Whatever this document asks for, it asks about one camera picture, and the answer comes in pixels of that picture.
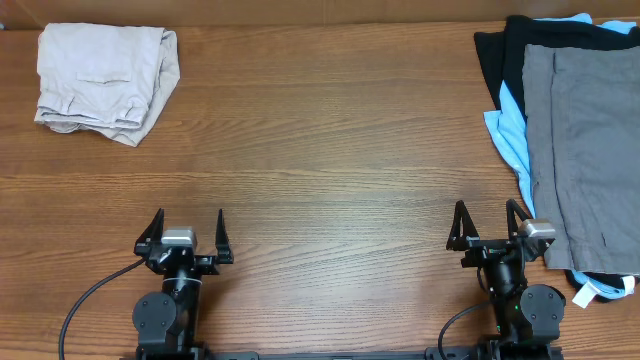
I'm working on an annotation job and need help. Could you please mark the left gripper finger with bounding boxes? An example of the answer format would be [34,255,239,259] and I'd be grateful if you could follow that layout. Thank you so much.
[215,209,233,258]
[135,208,164,246]

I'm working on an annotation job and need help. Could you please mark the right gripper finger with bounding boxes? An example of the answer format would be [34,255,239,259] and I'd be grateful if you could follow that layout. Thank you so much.
[505,199,531,239]
[447,200,479,243]

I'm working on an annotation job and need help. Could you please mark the grey shorts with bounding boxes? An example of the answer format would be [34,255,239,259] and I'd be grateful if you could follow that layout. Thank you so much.
[522,45,639,275]

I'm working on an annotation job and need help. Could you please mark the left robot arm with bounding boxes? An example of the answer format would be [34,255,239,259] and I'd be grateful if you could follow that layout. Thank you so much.
[132,209,234,359]

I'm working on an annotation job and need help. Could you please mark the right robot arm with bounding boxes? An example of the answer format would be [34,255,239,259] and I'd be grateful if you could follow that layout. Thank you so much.
[437,199,566,360]

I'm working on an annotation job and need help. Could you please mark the light blue t-shirt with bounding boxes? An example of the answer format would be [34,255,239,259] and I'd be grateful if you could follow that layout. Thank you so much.
[484,14,639,302]

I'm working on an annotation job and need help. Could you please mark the black t-shirt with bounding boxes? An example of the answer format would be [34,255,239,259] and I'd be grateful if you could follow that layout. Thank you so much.
[474,15,639,111]

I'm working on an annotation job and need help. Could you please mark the folded beige shorts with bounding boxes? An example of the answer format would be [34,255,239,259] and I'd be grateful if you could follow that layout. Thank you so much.
[34,23,181,147]

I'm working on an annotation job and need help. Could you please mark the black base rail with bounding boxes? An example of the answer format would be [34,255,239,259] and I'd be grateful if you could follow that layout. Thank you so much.
[205,346,564,360]

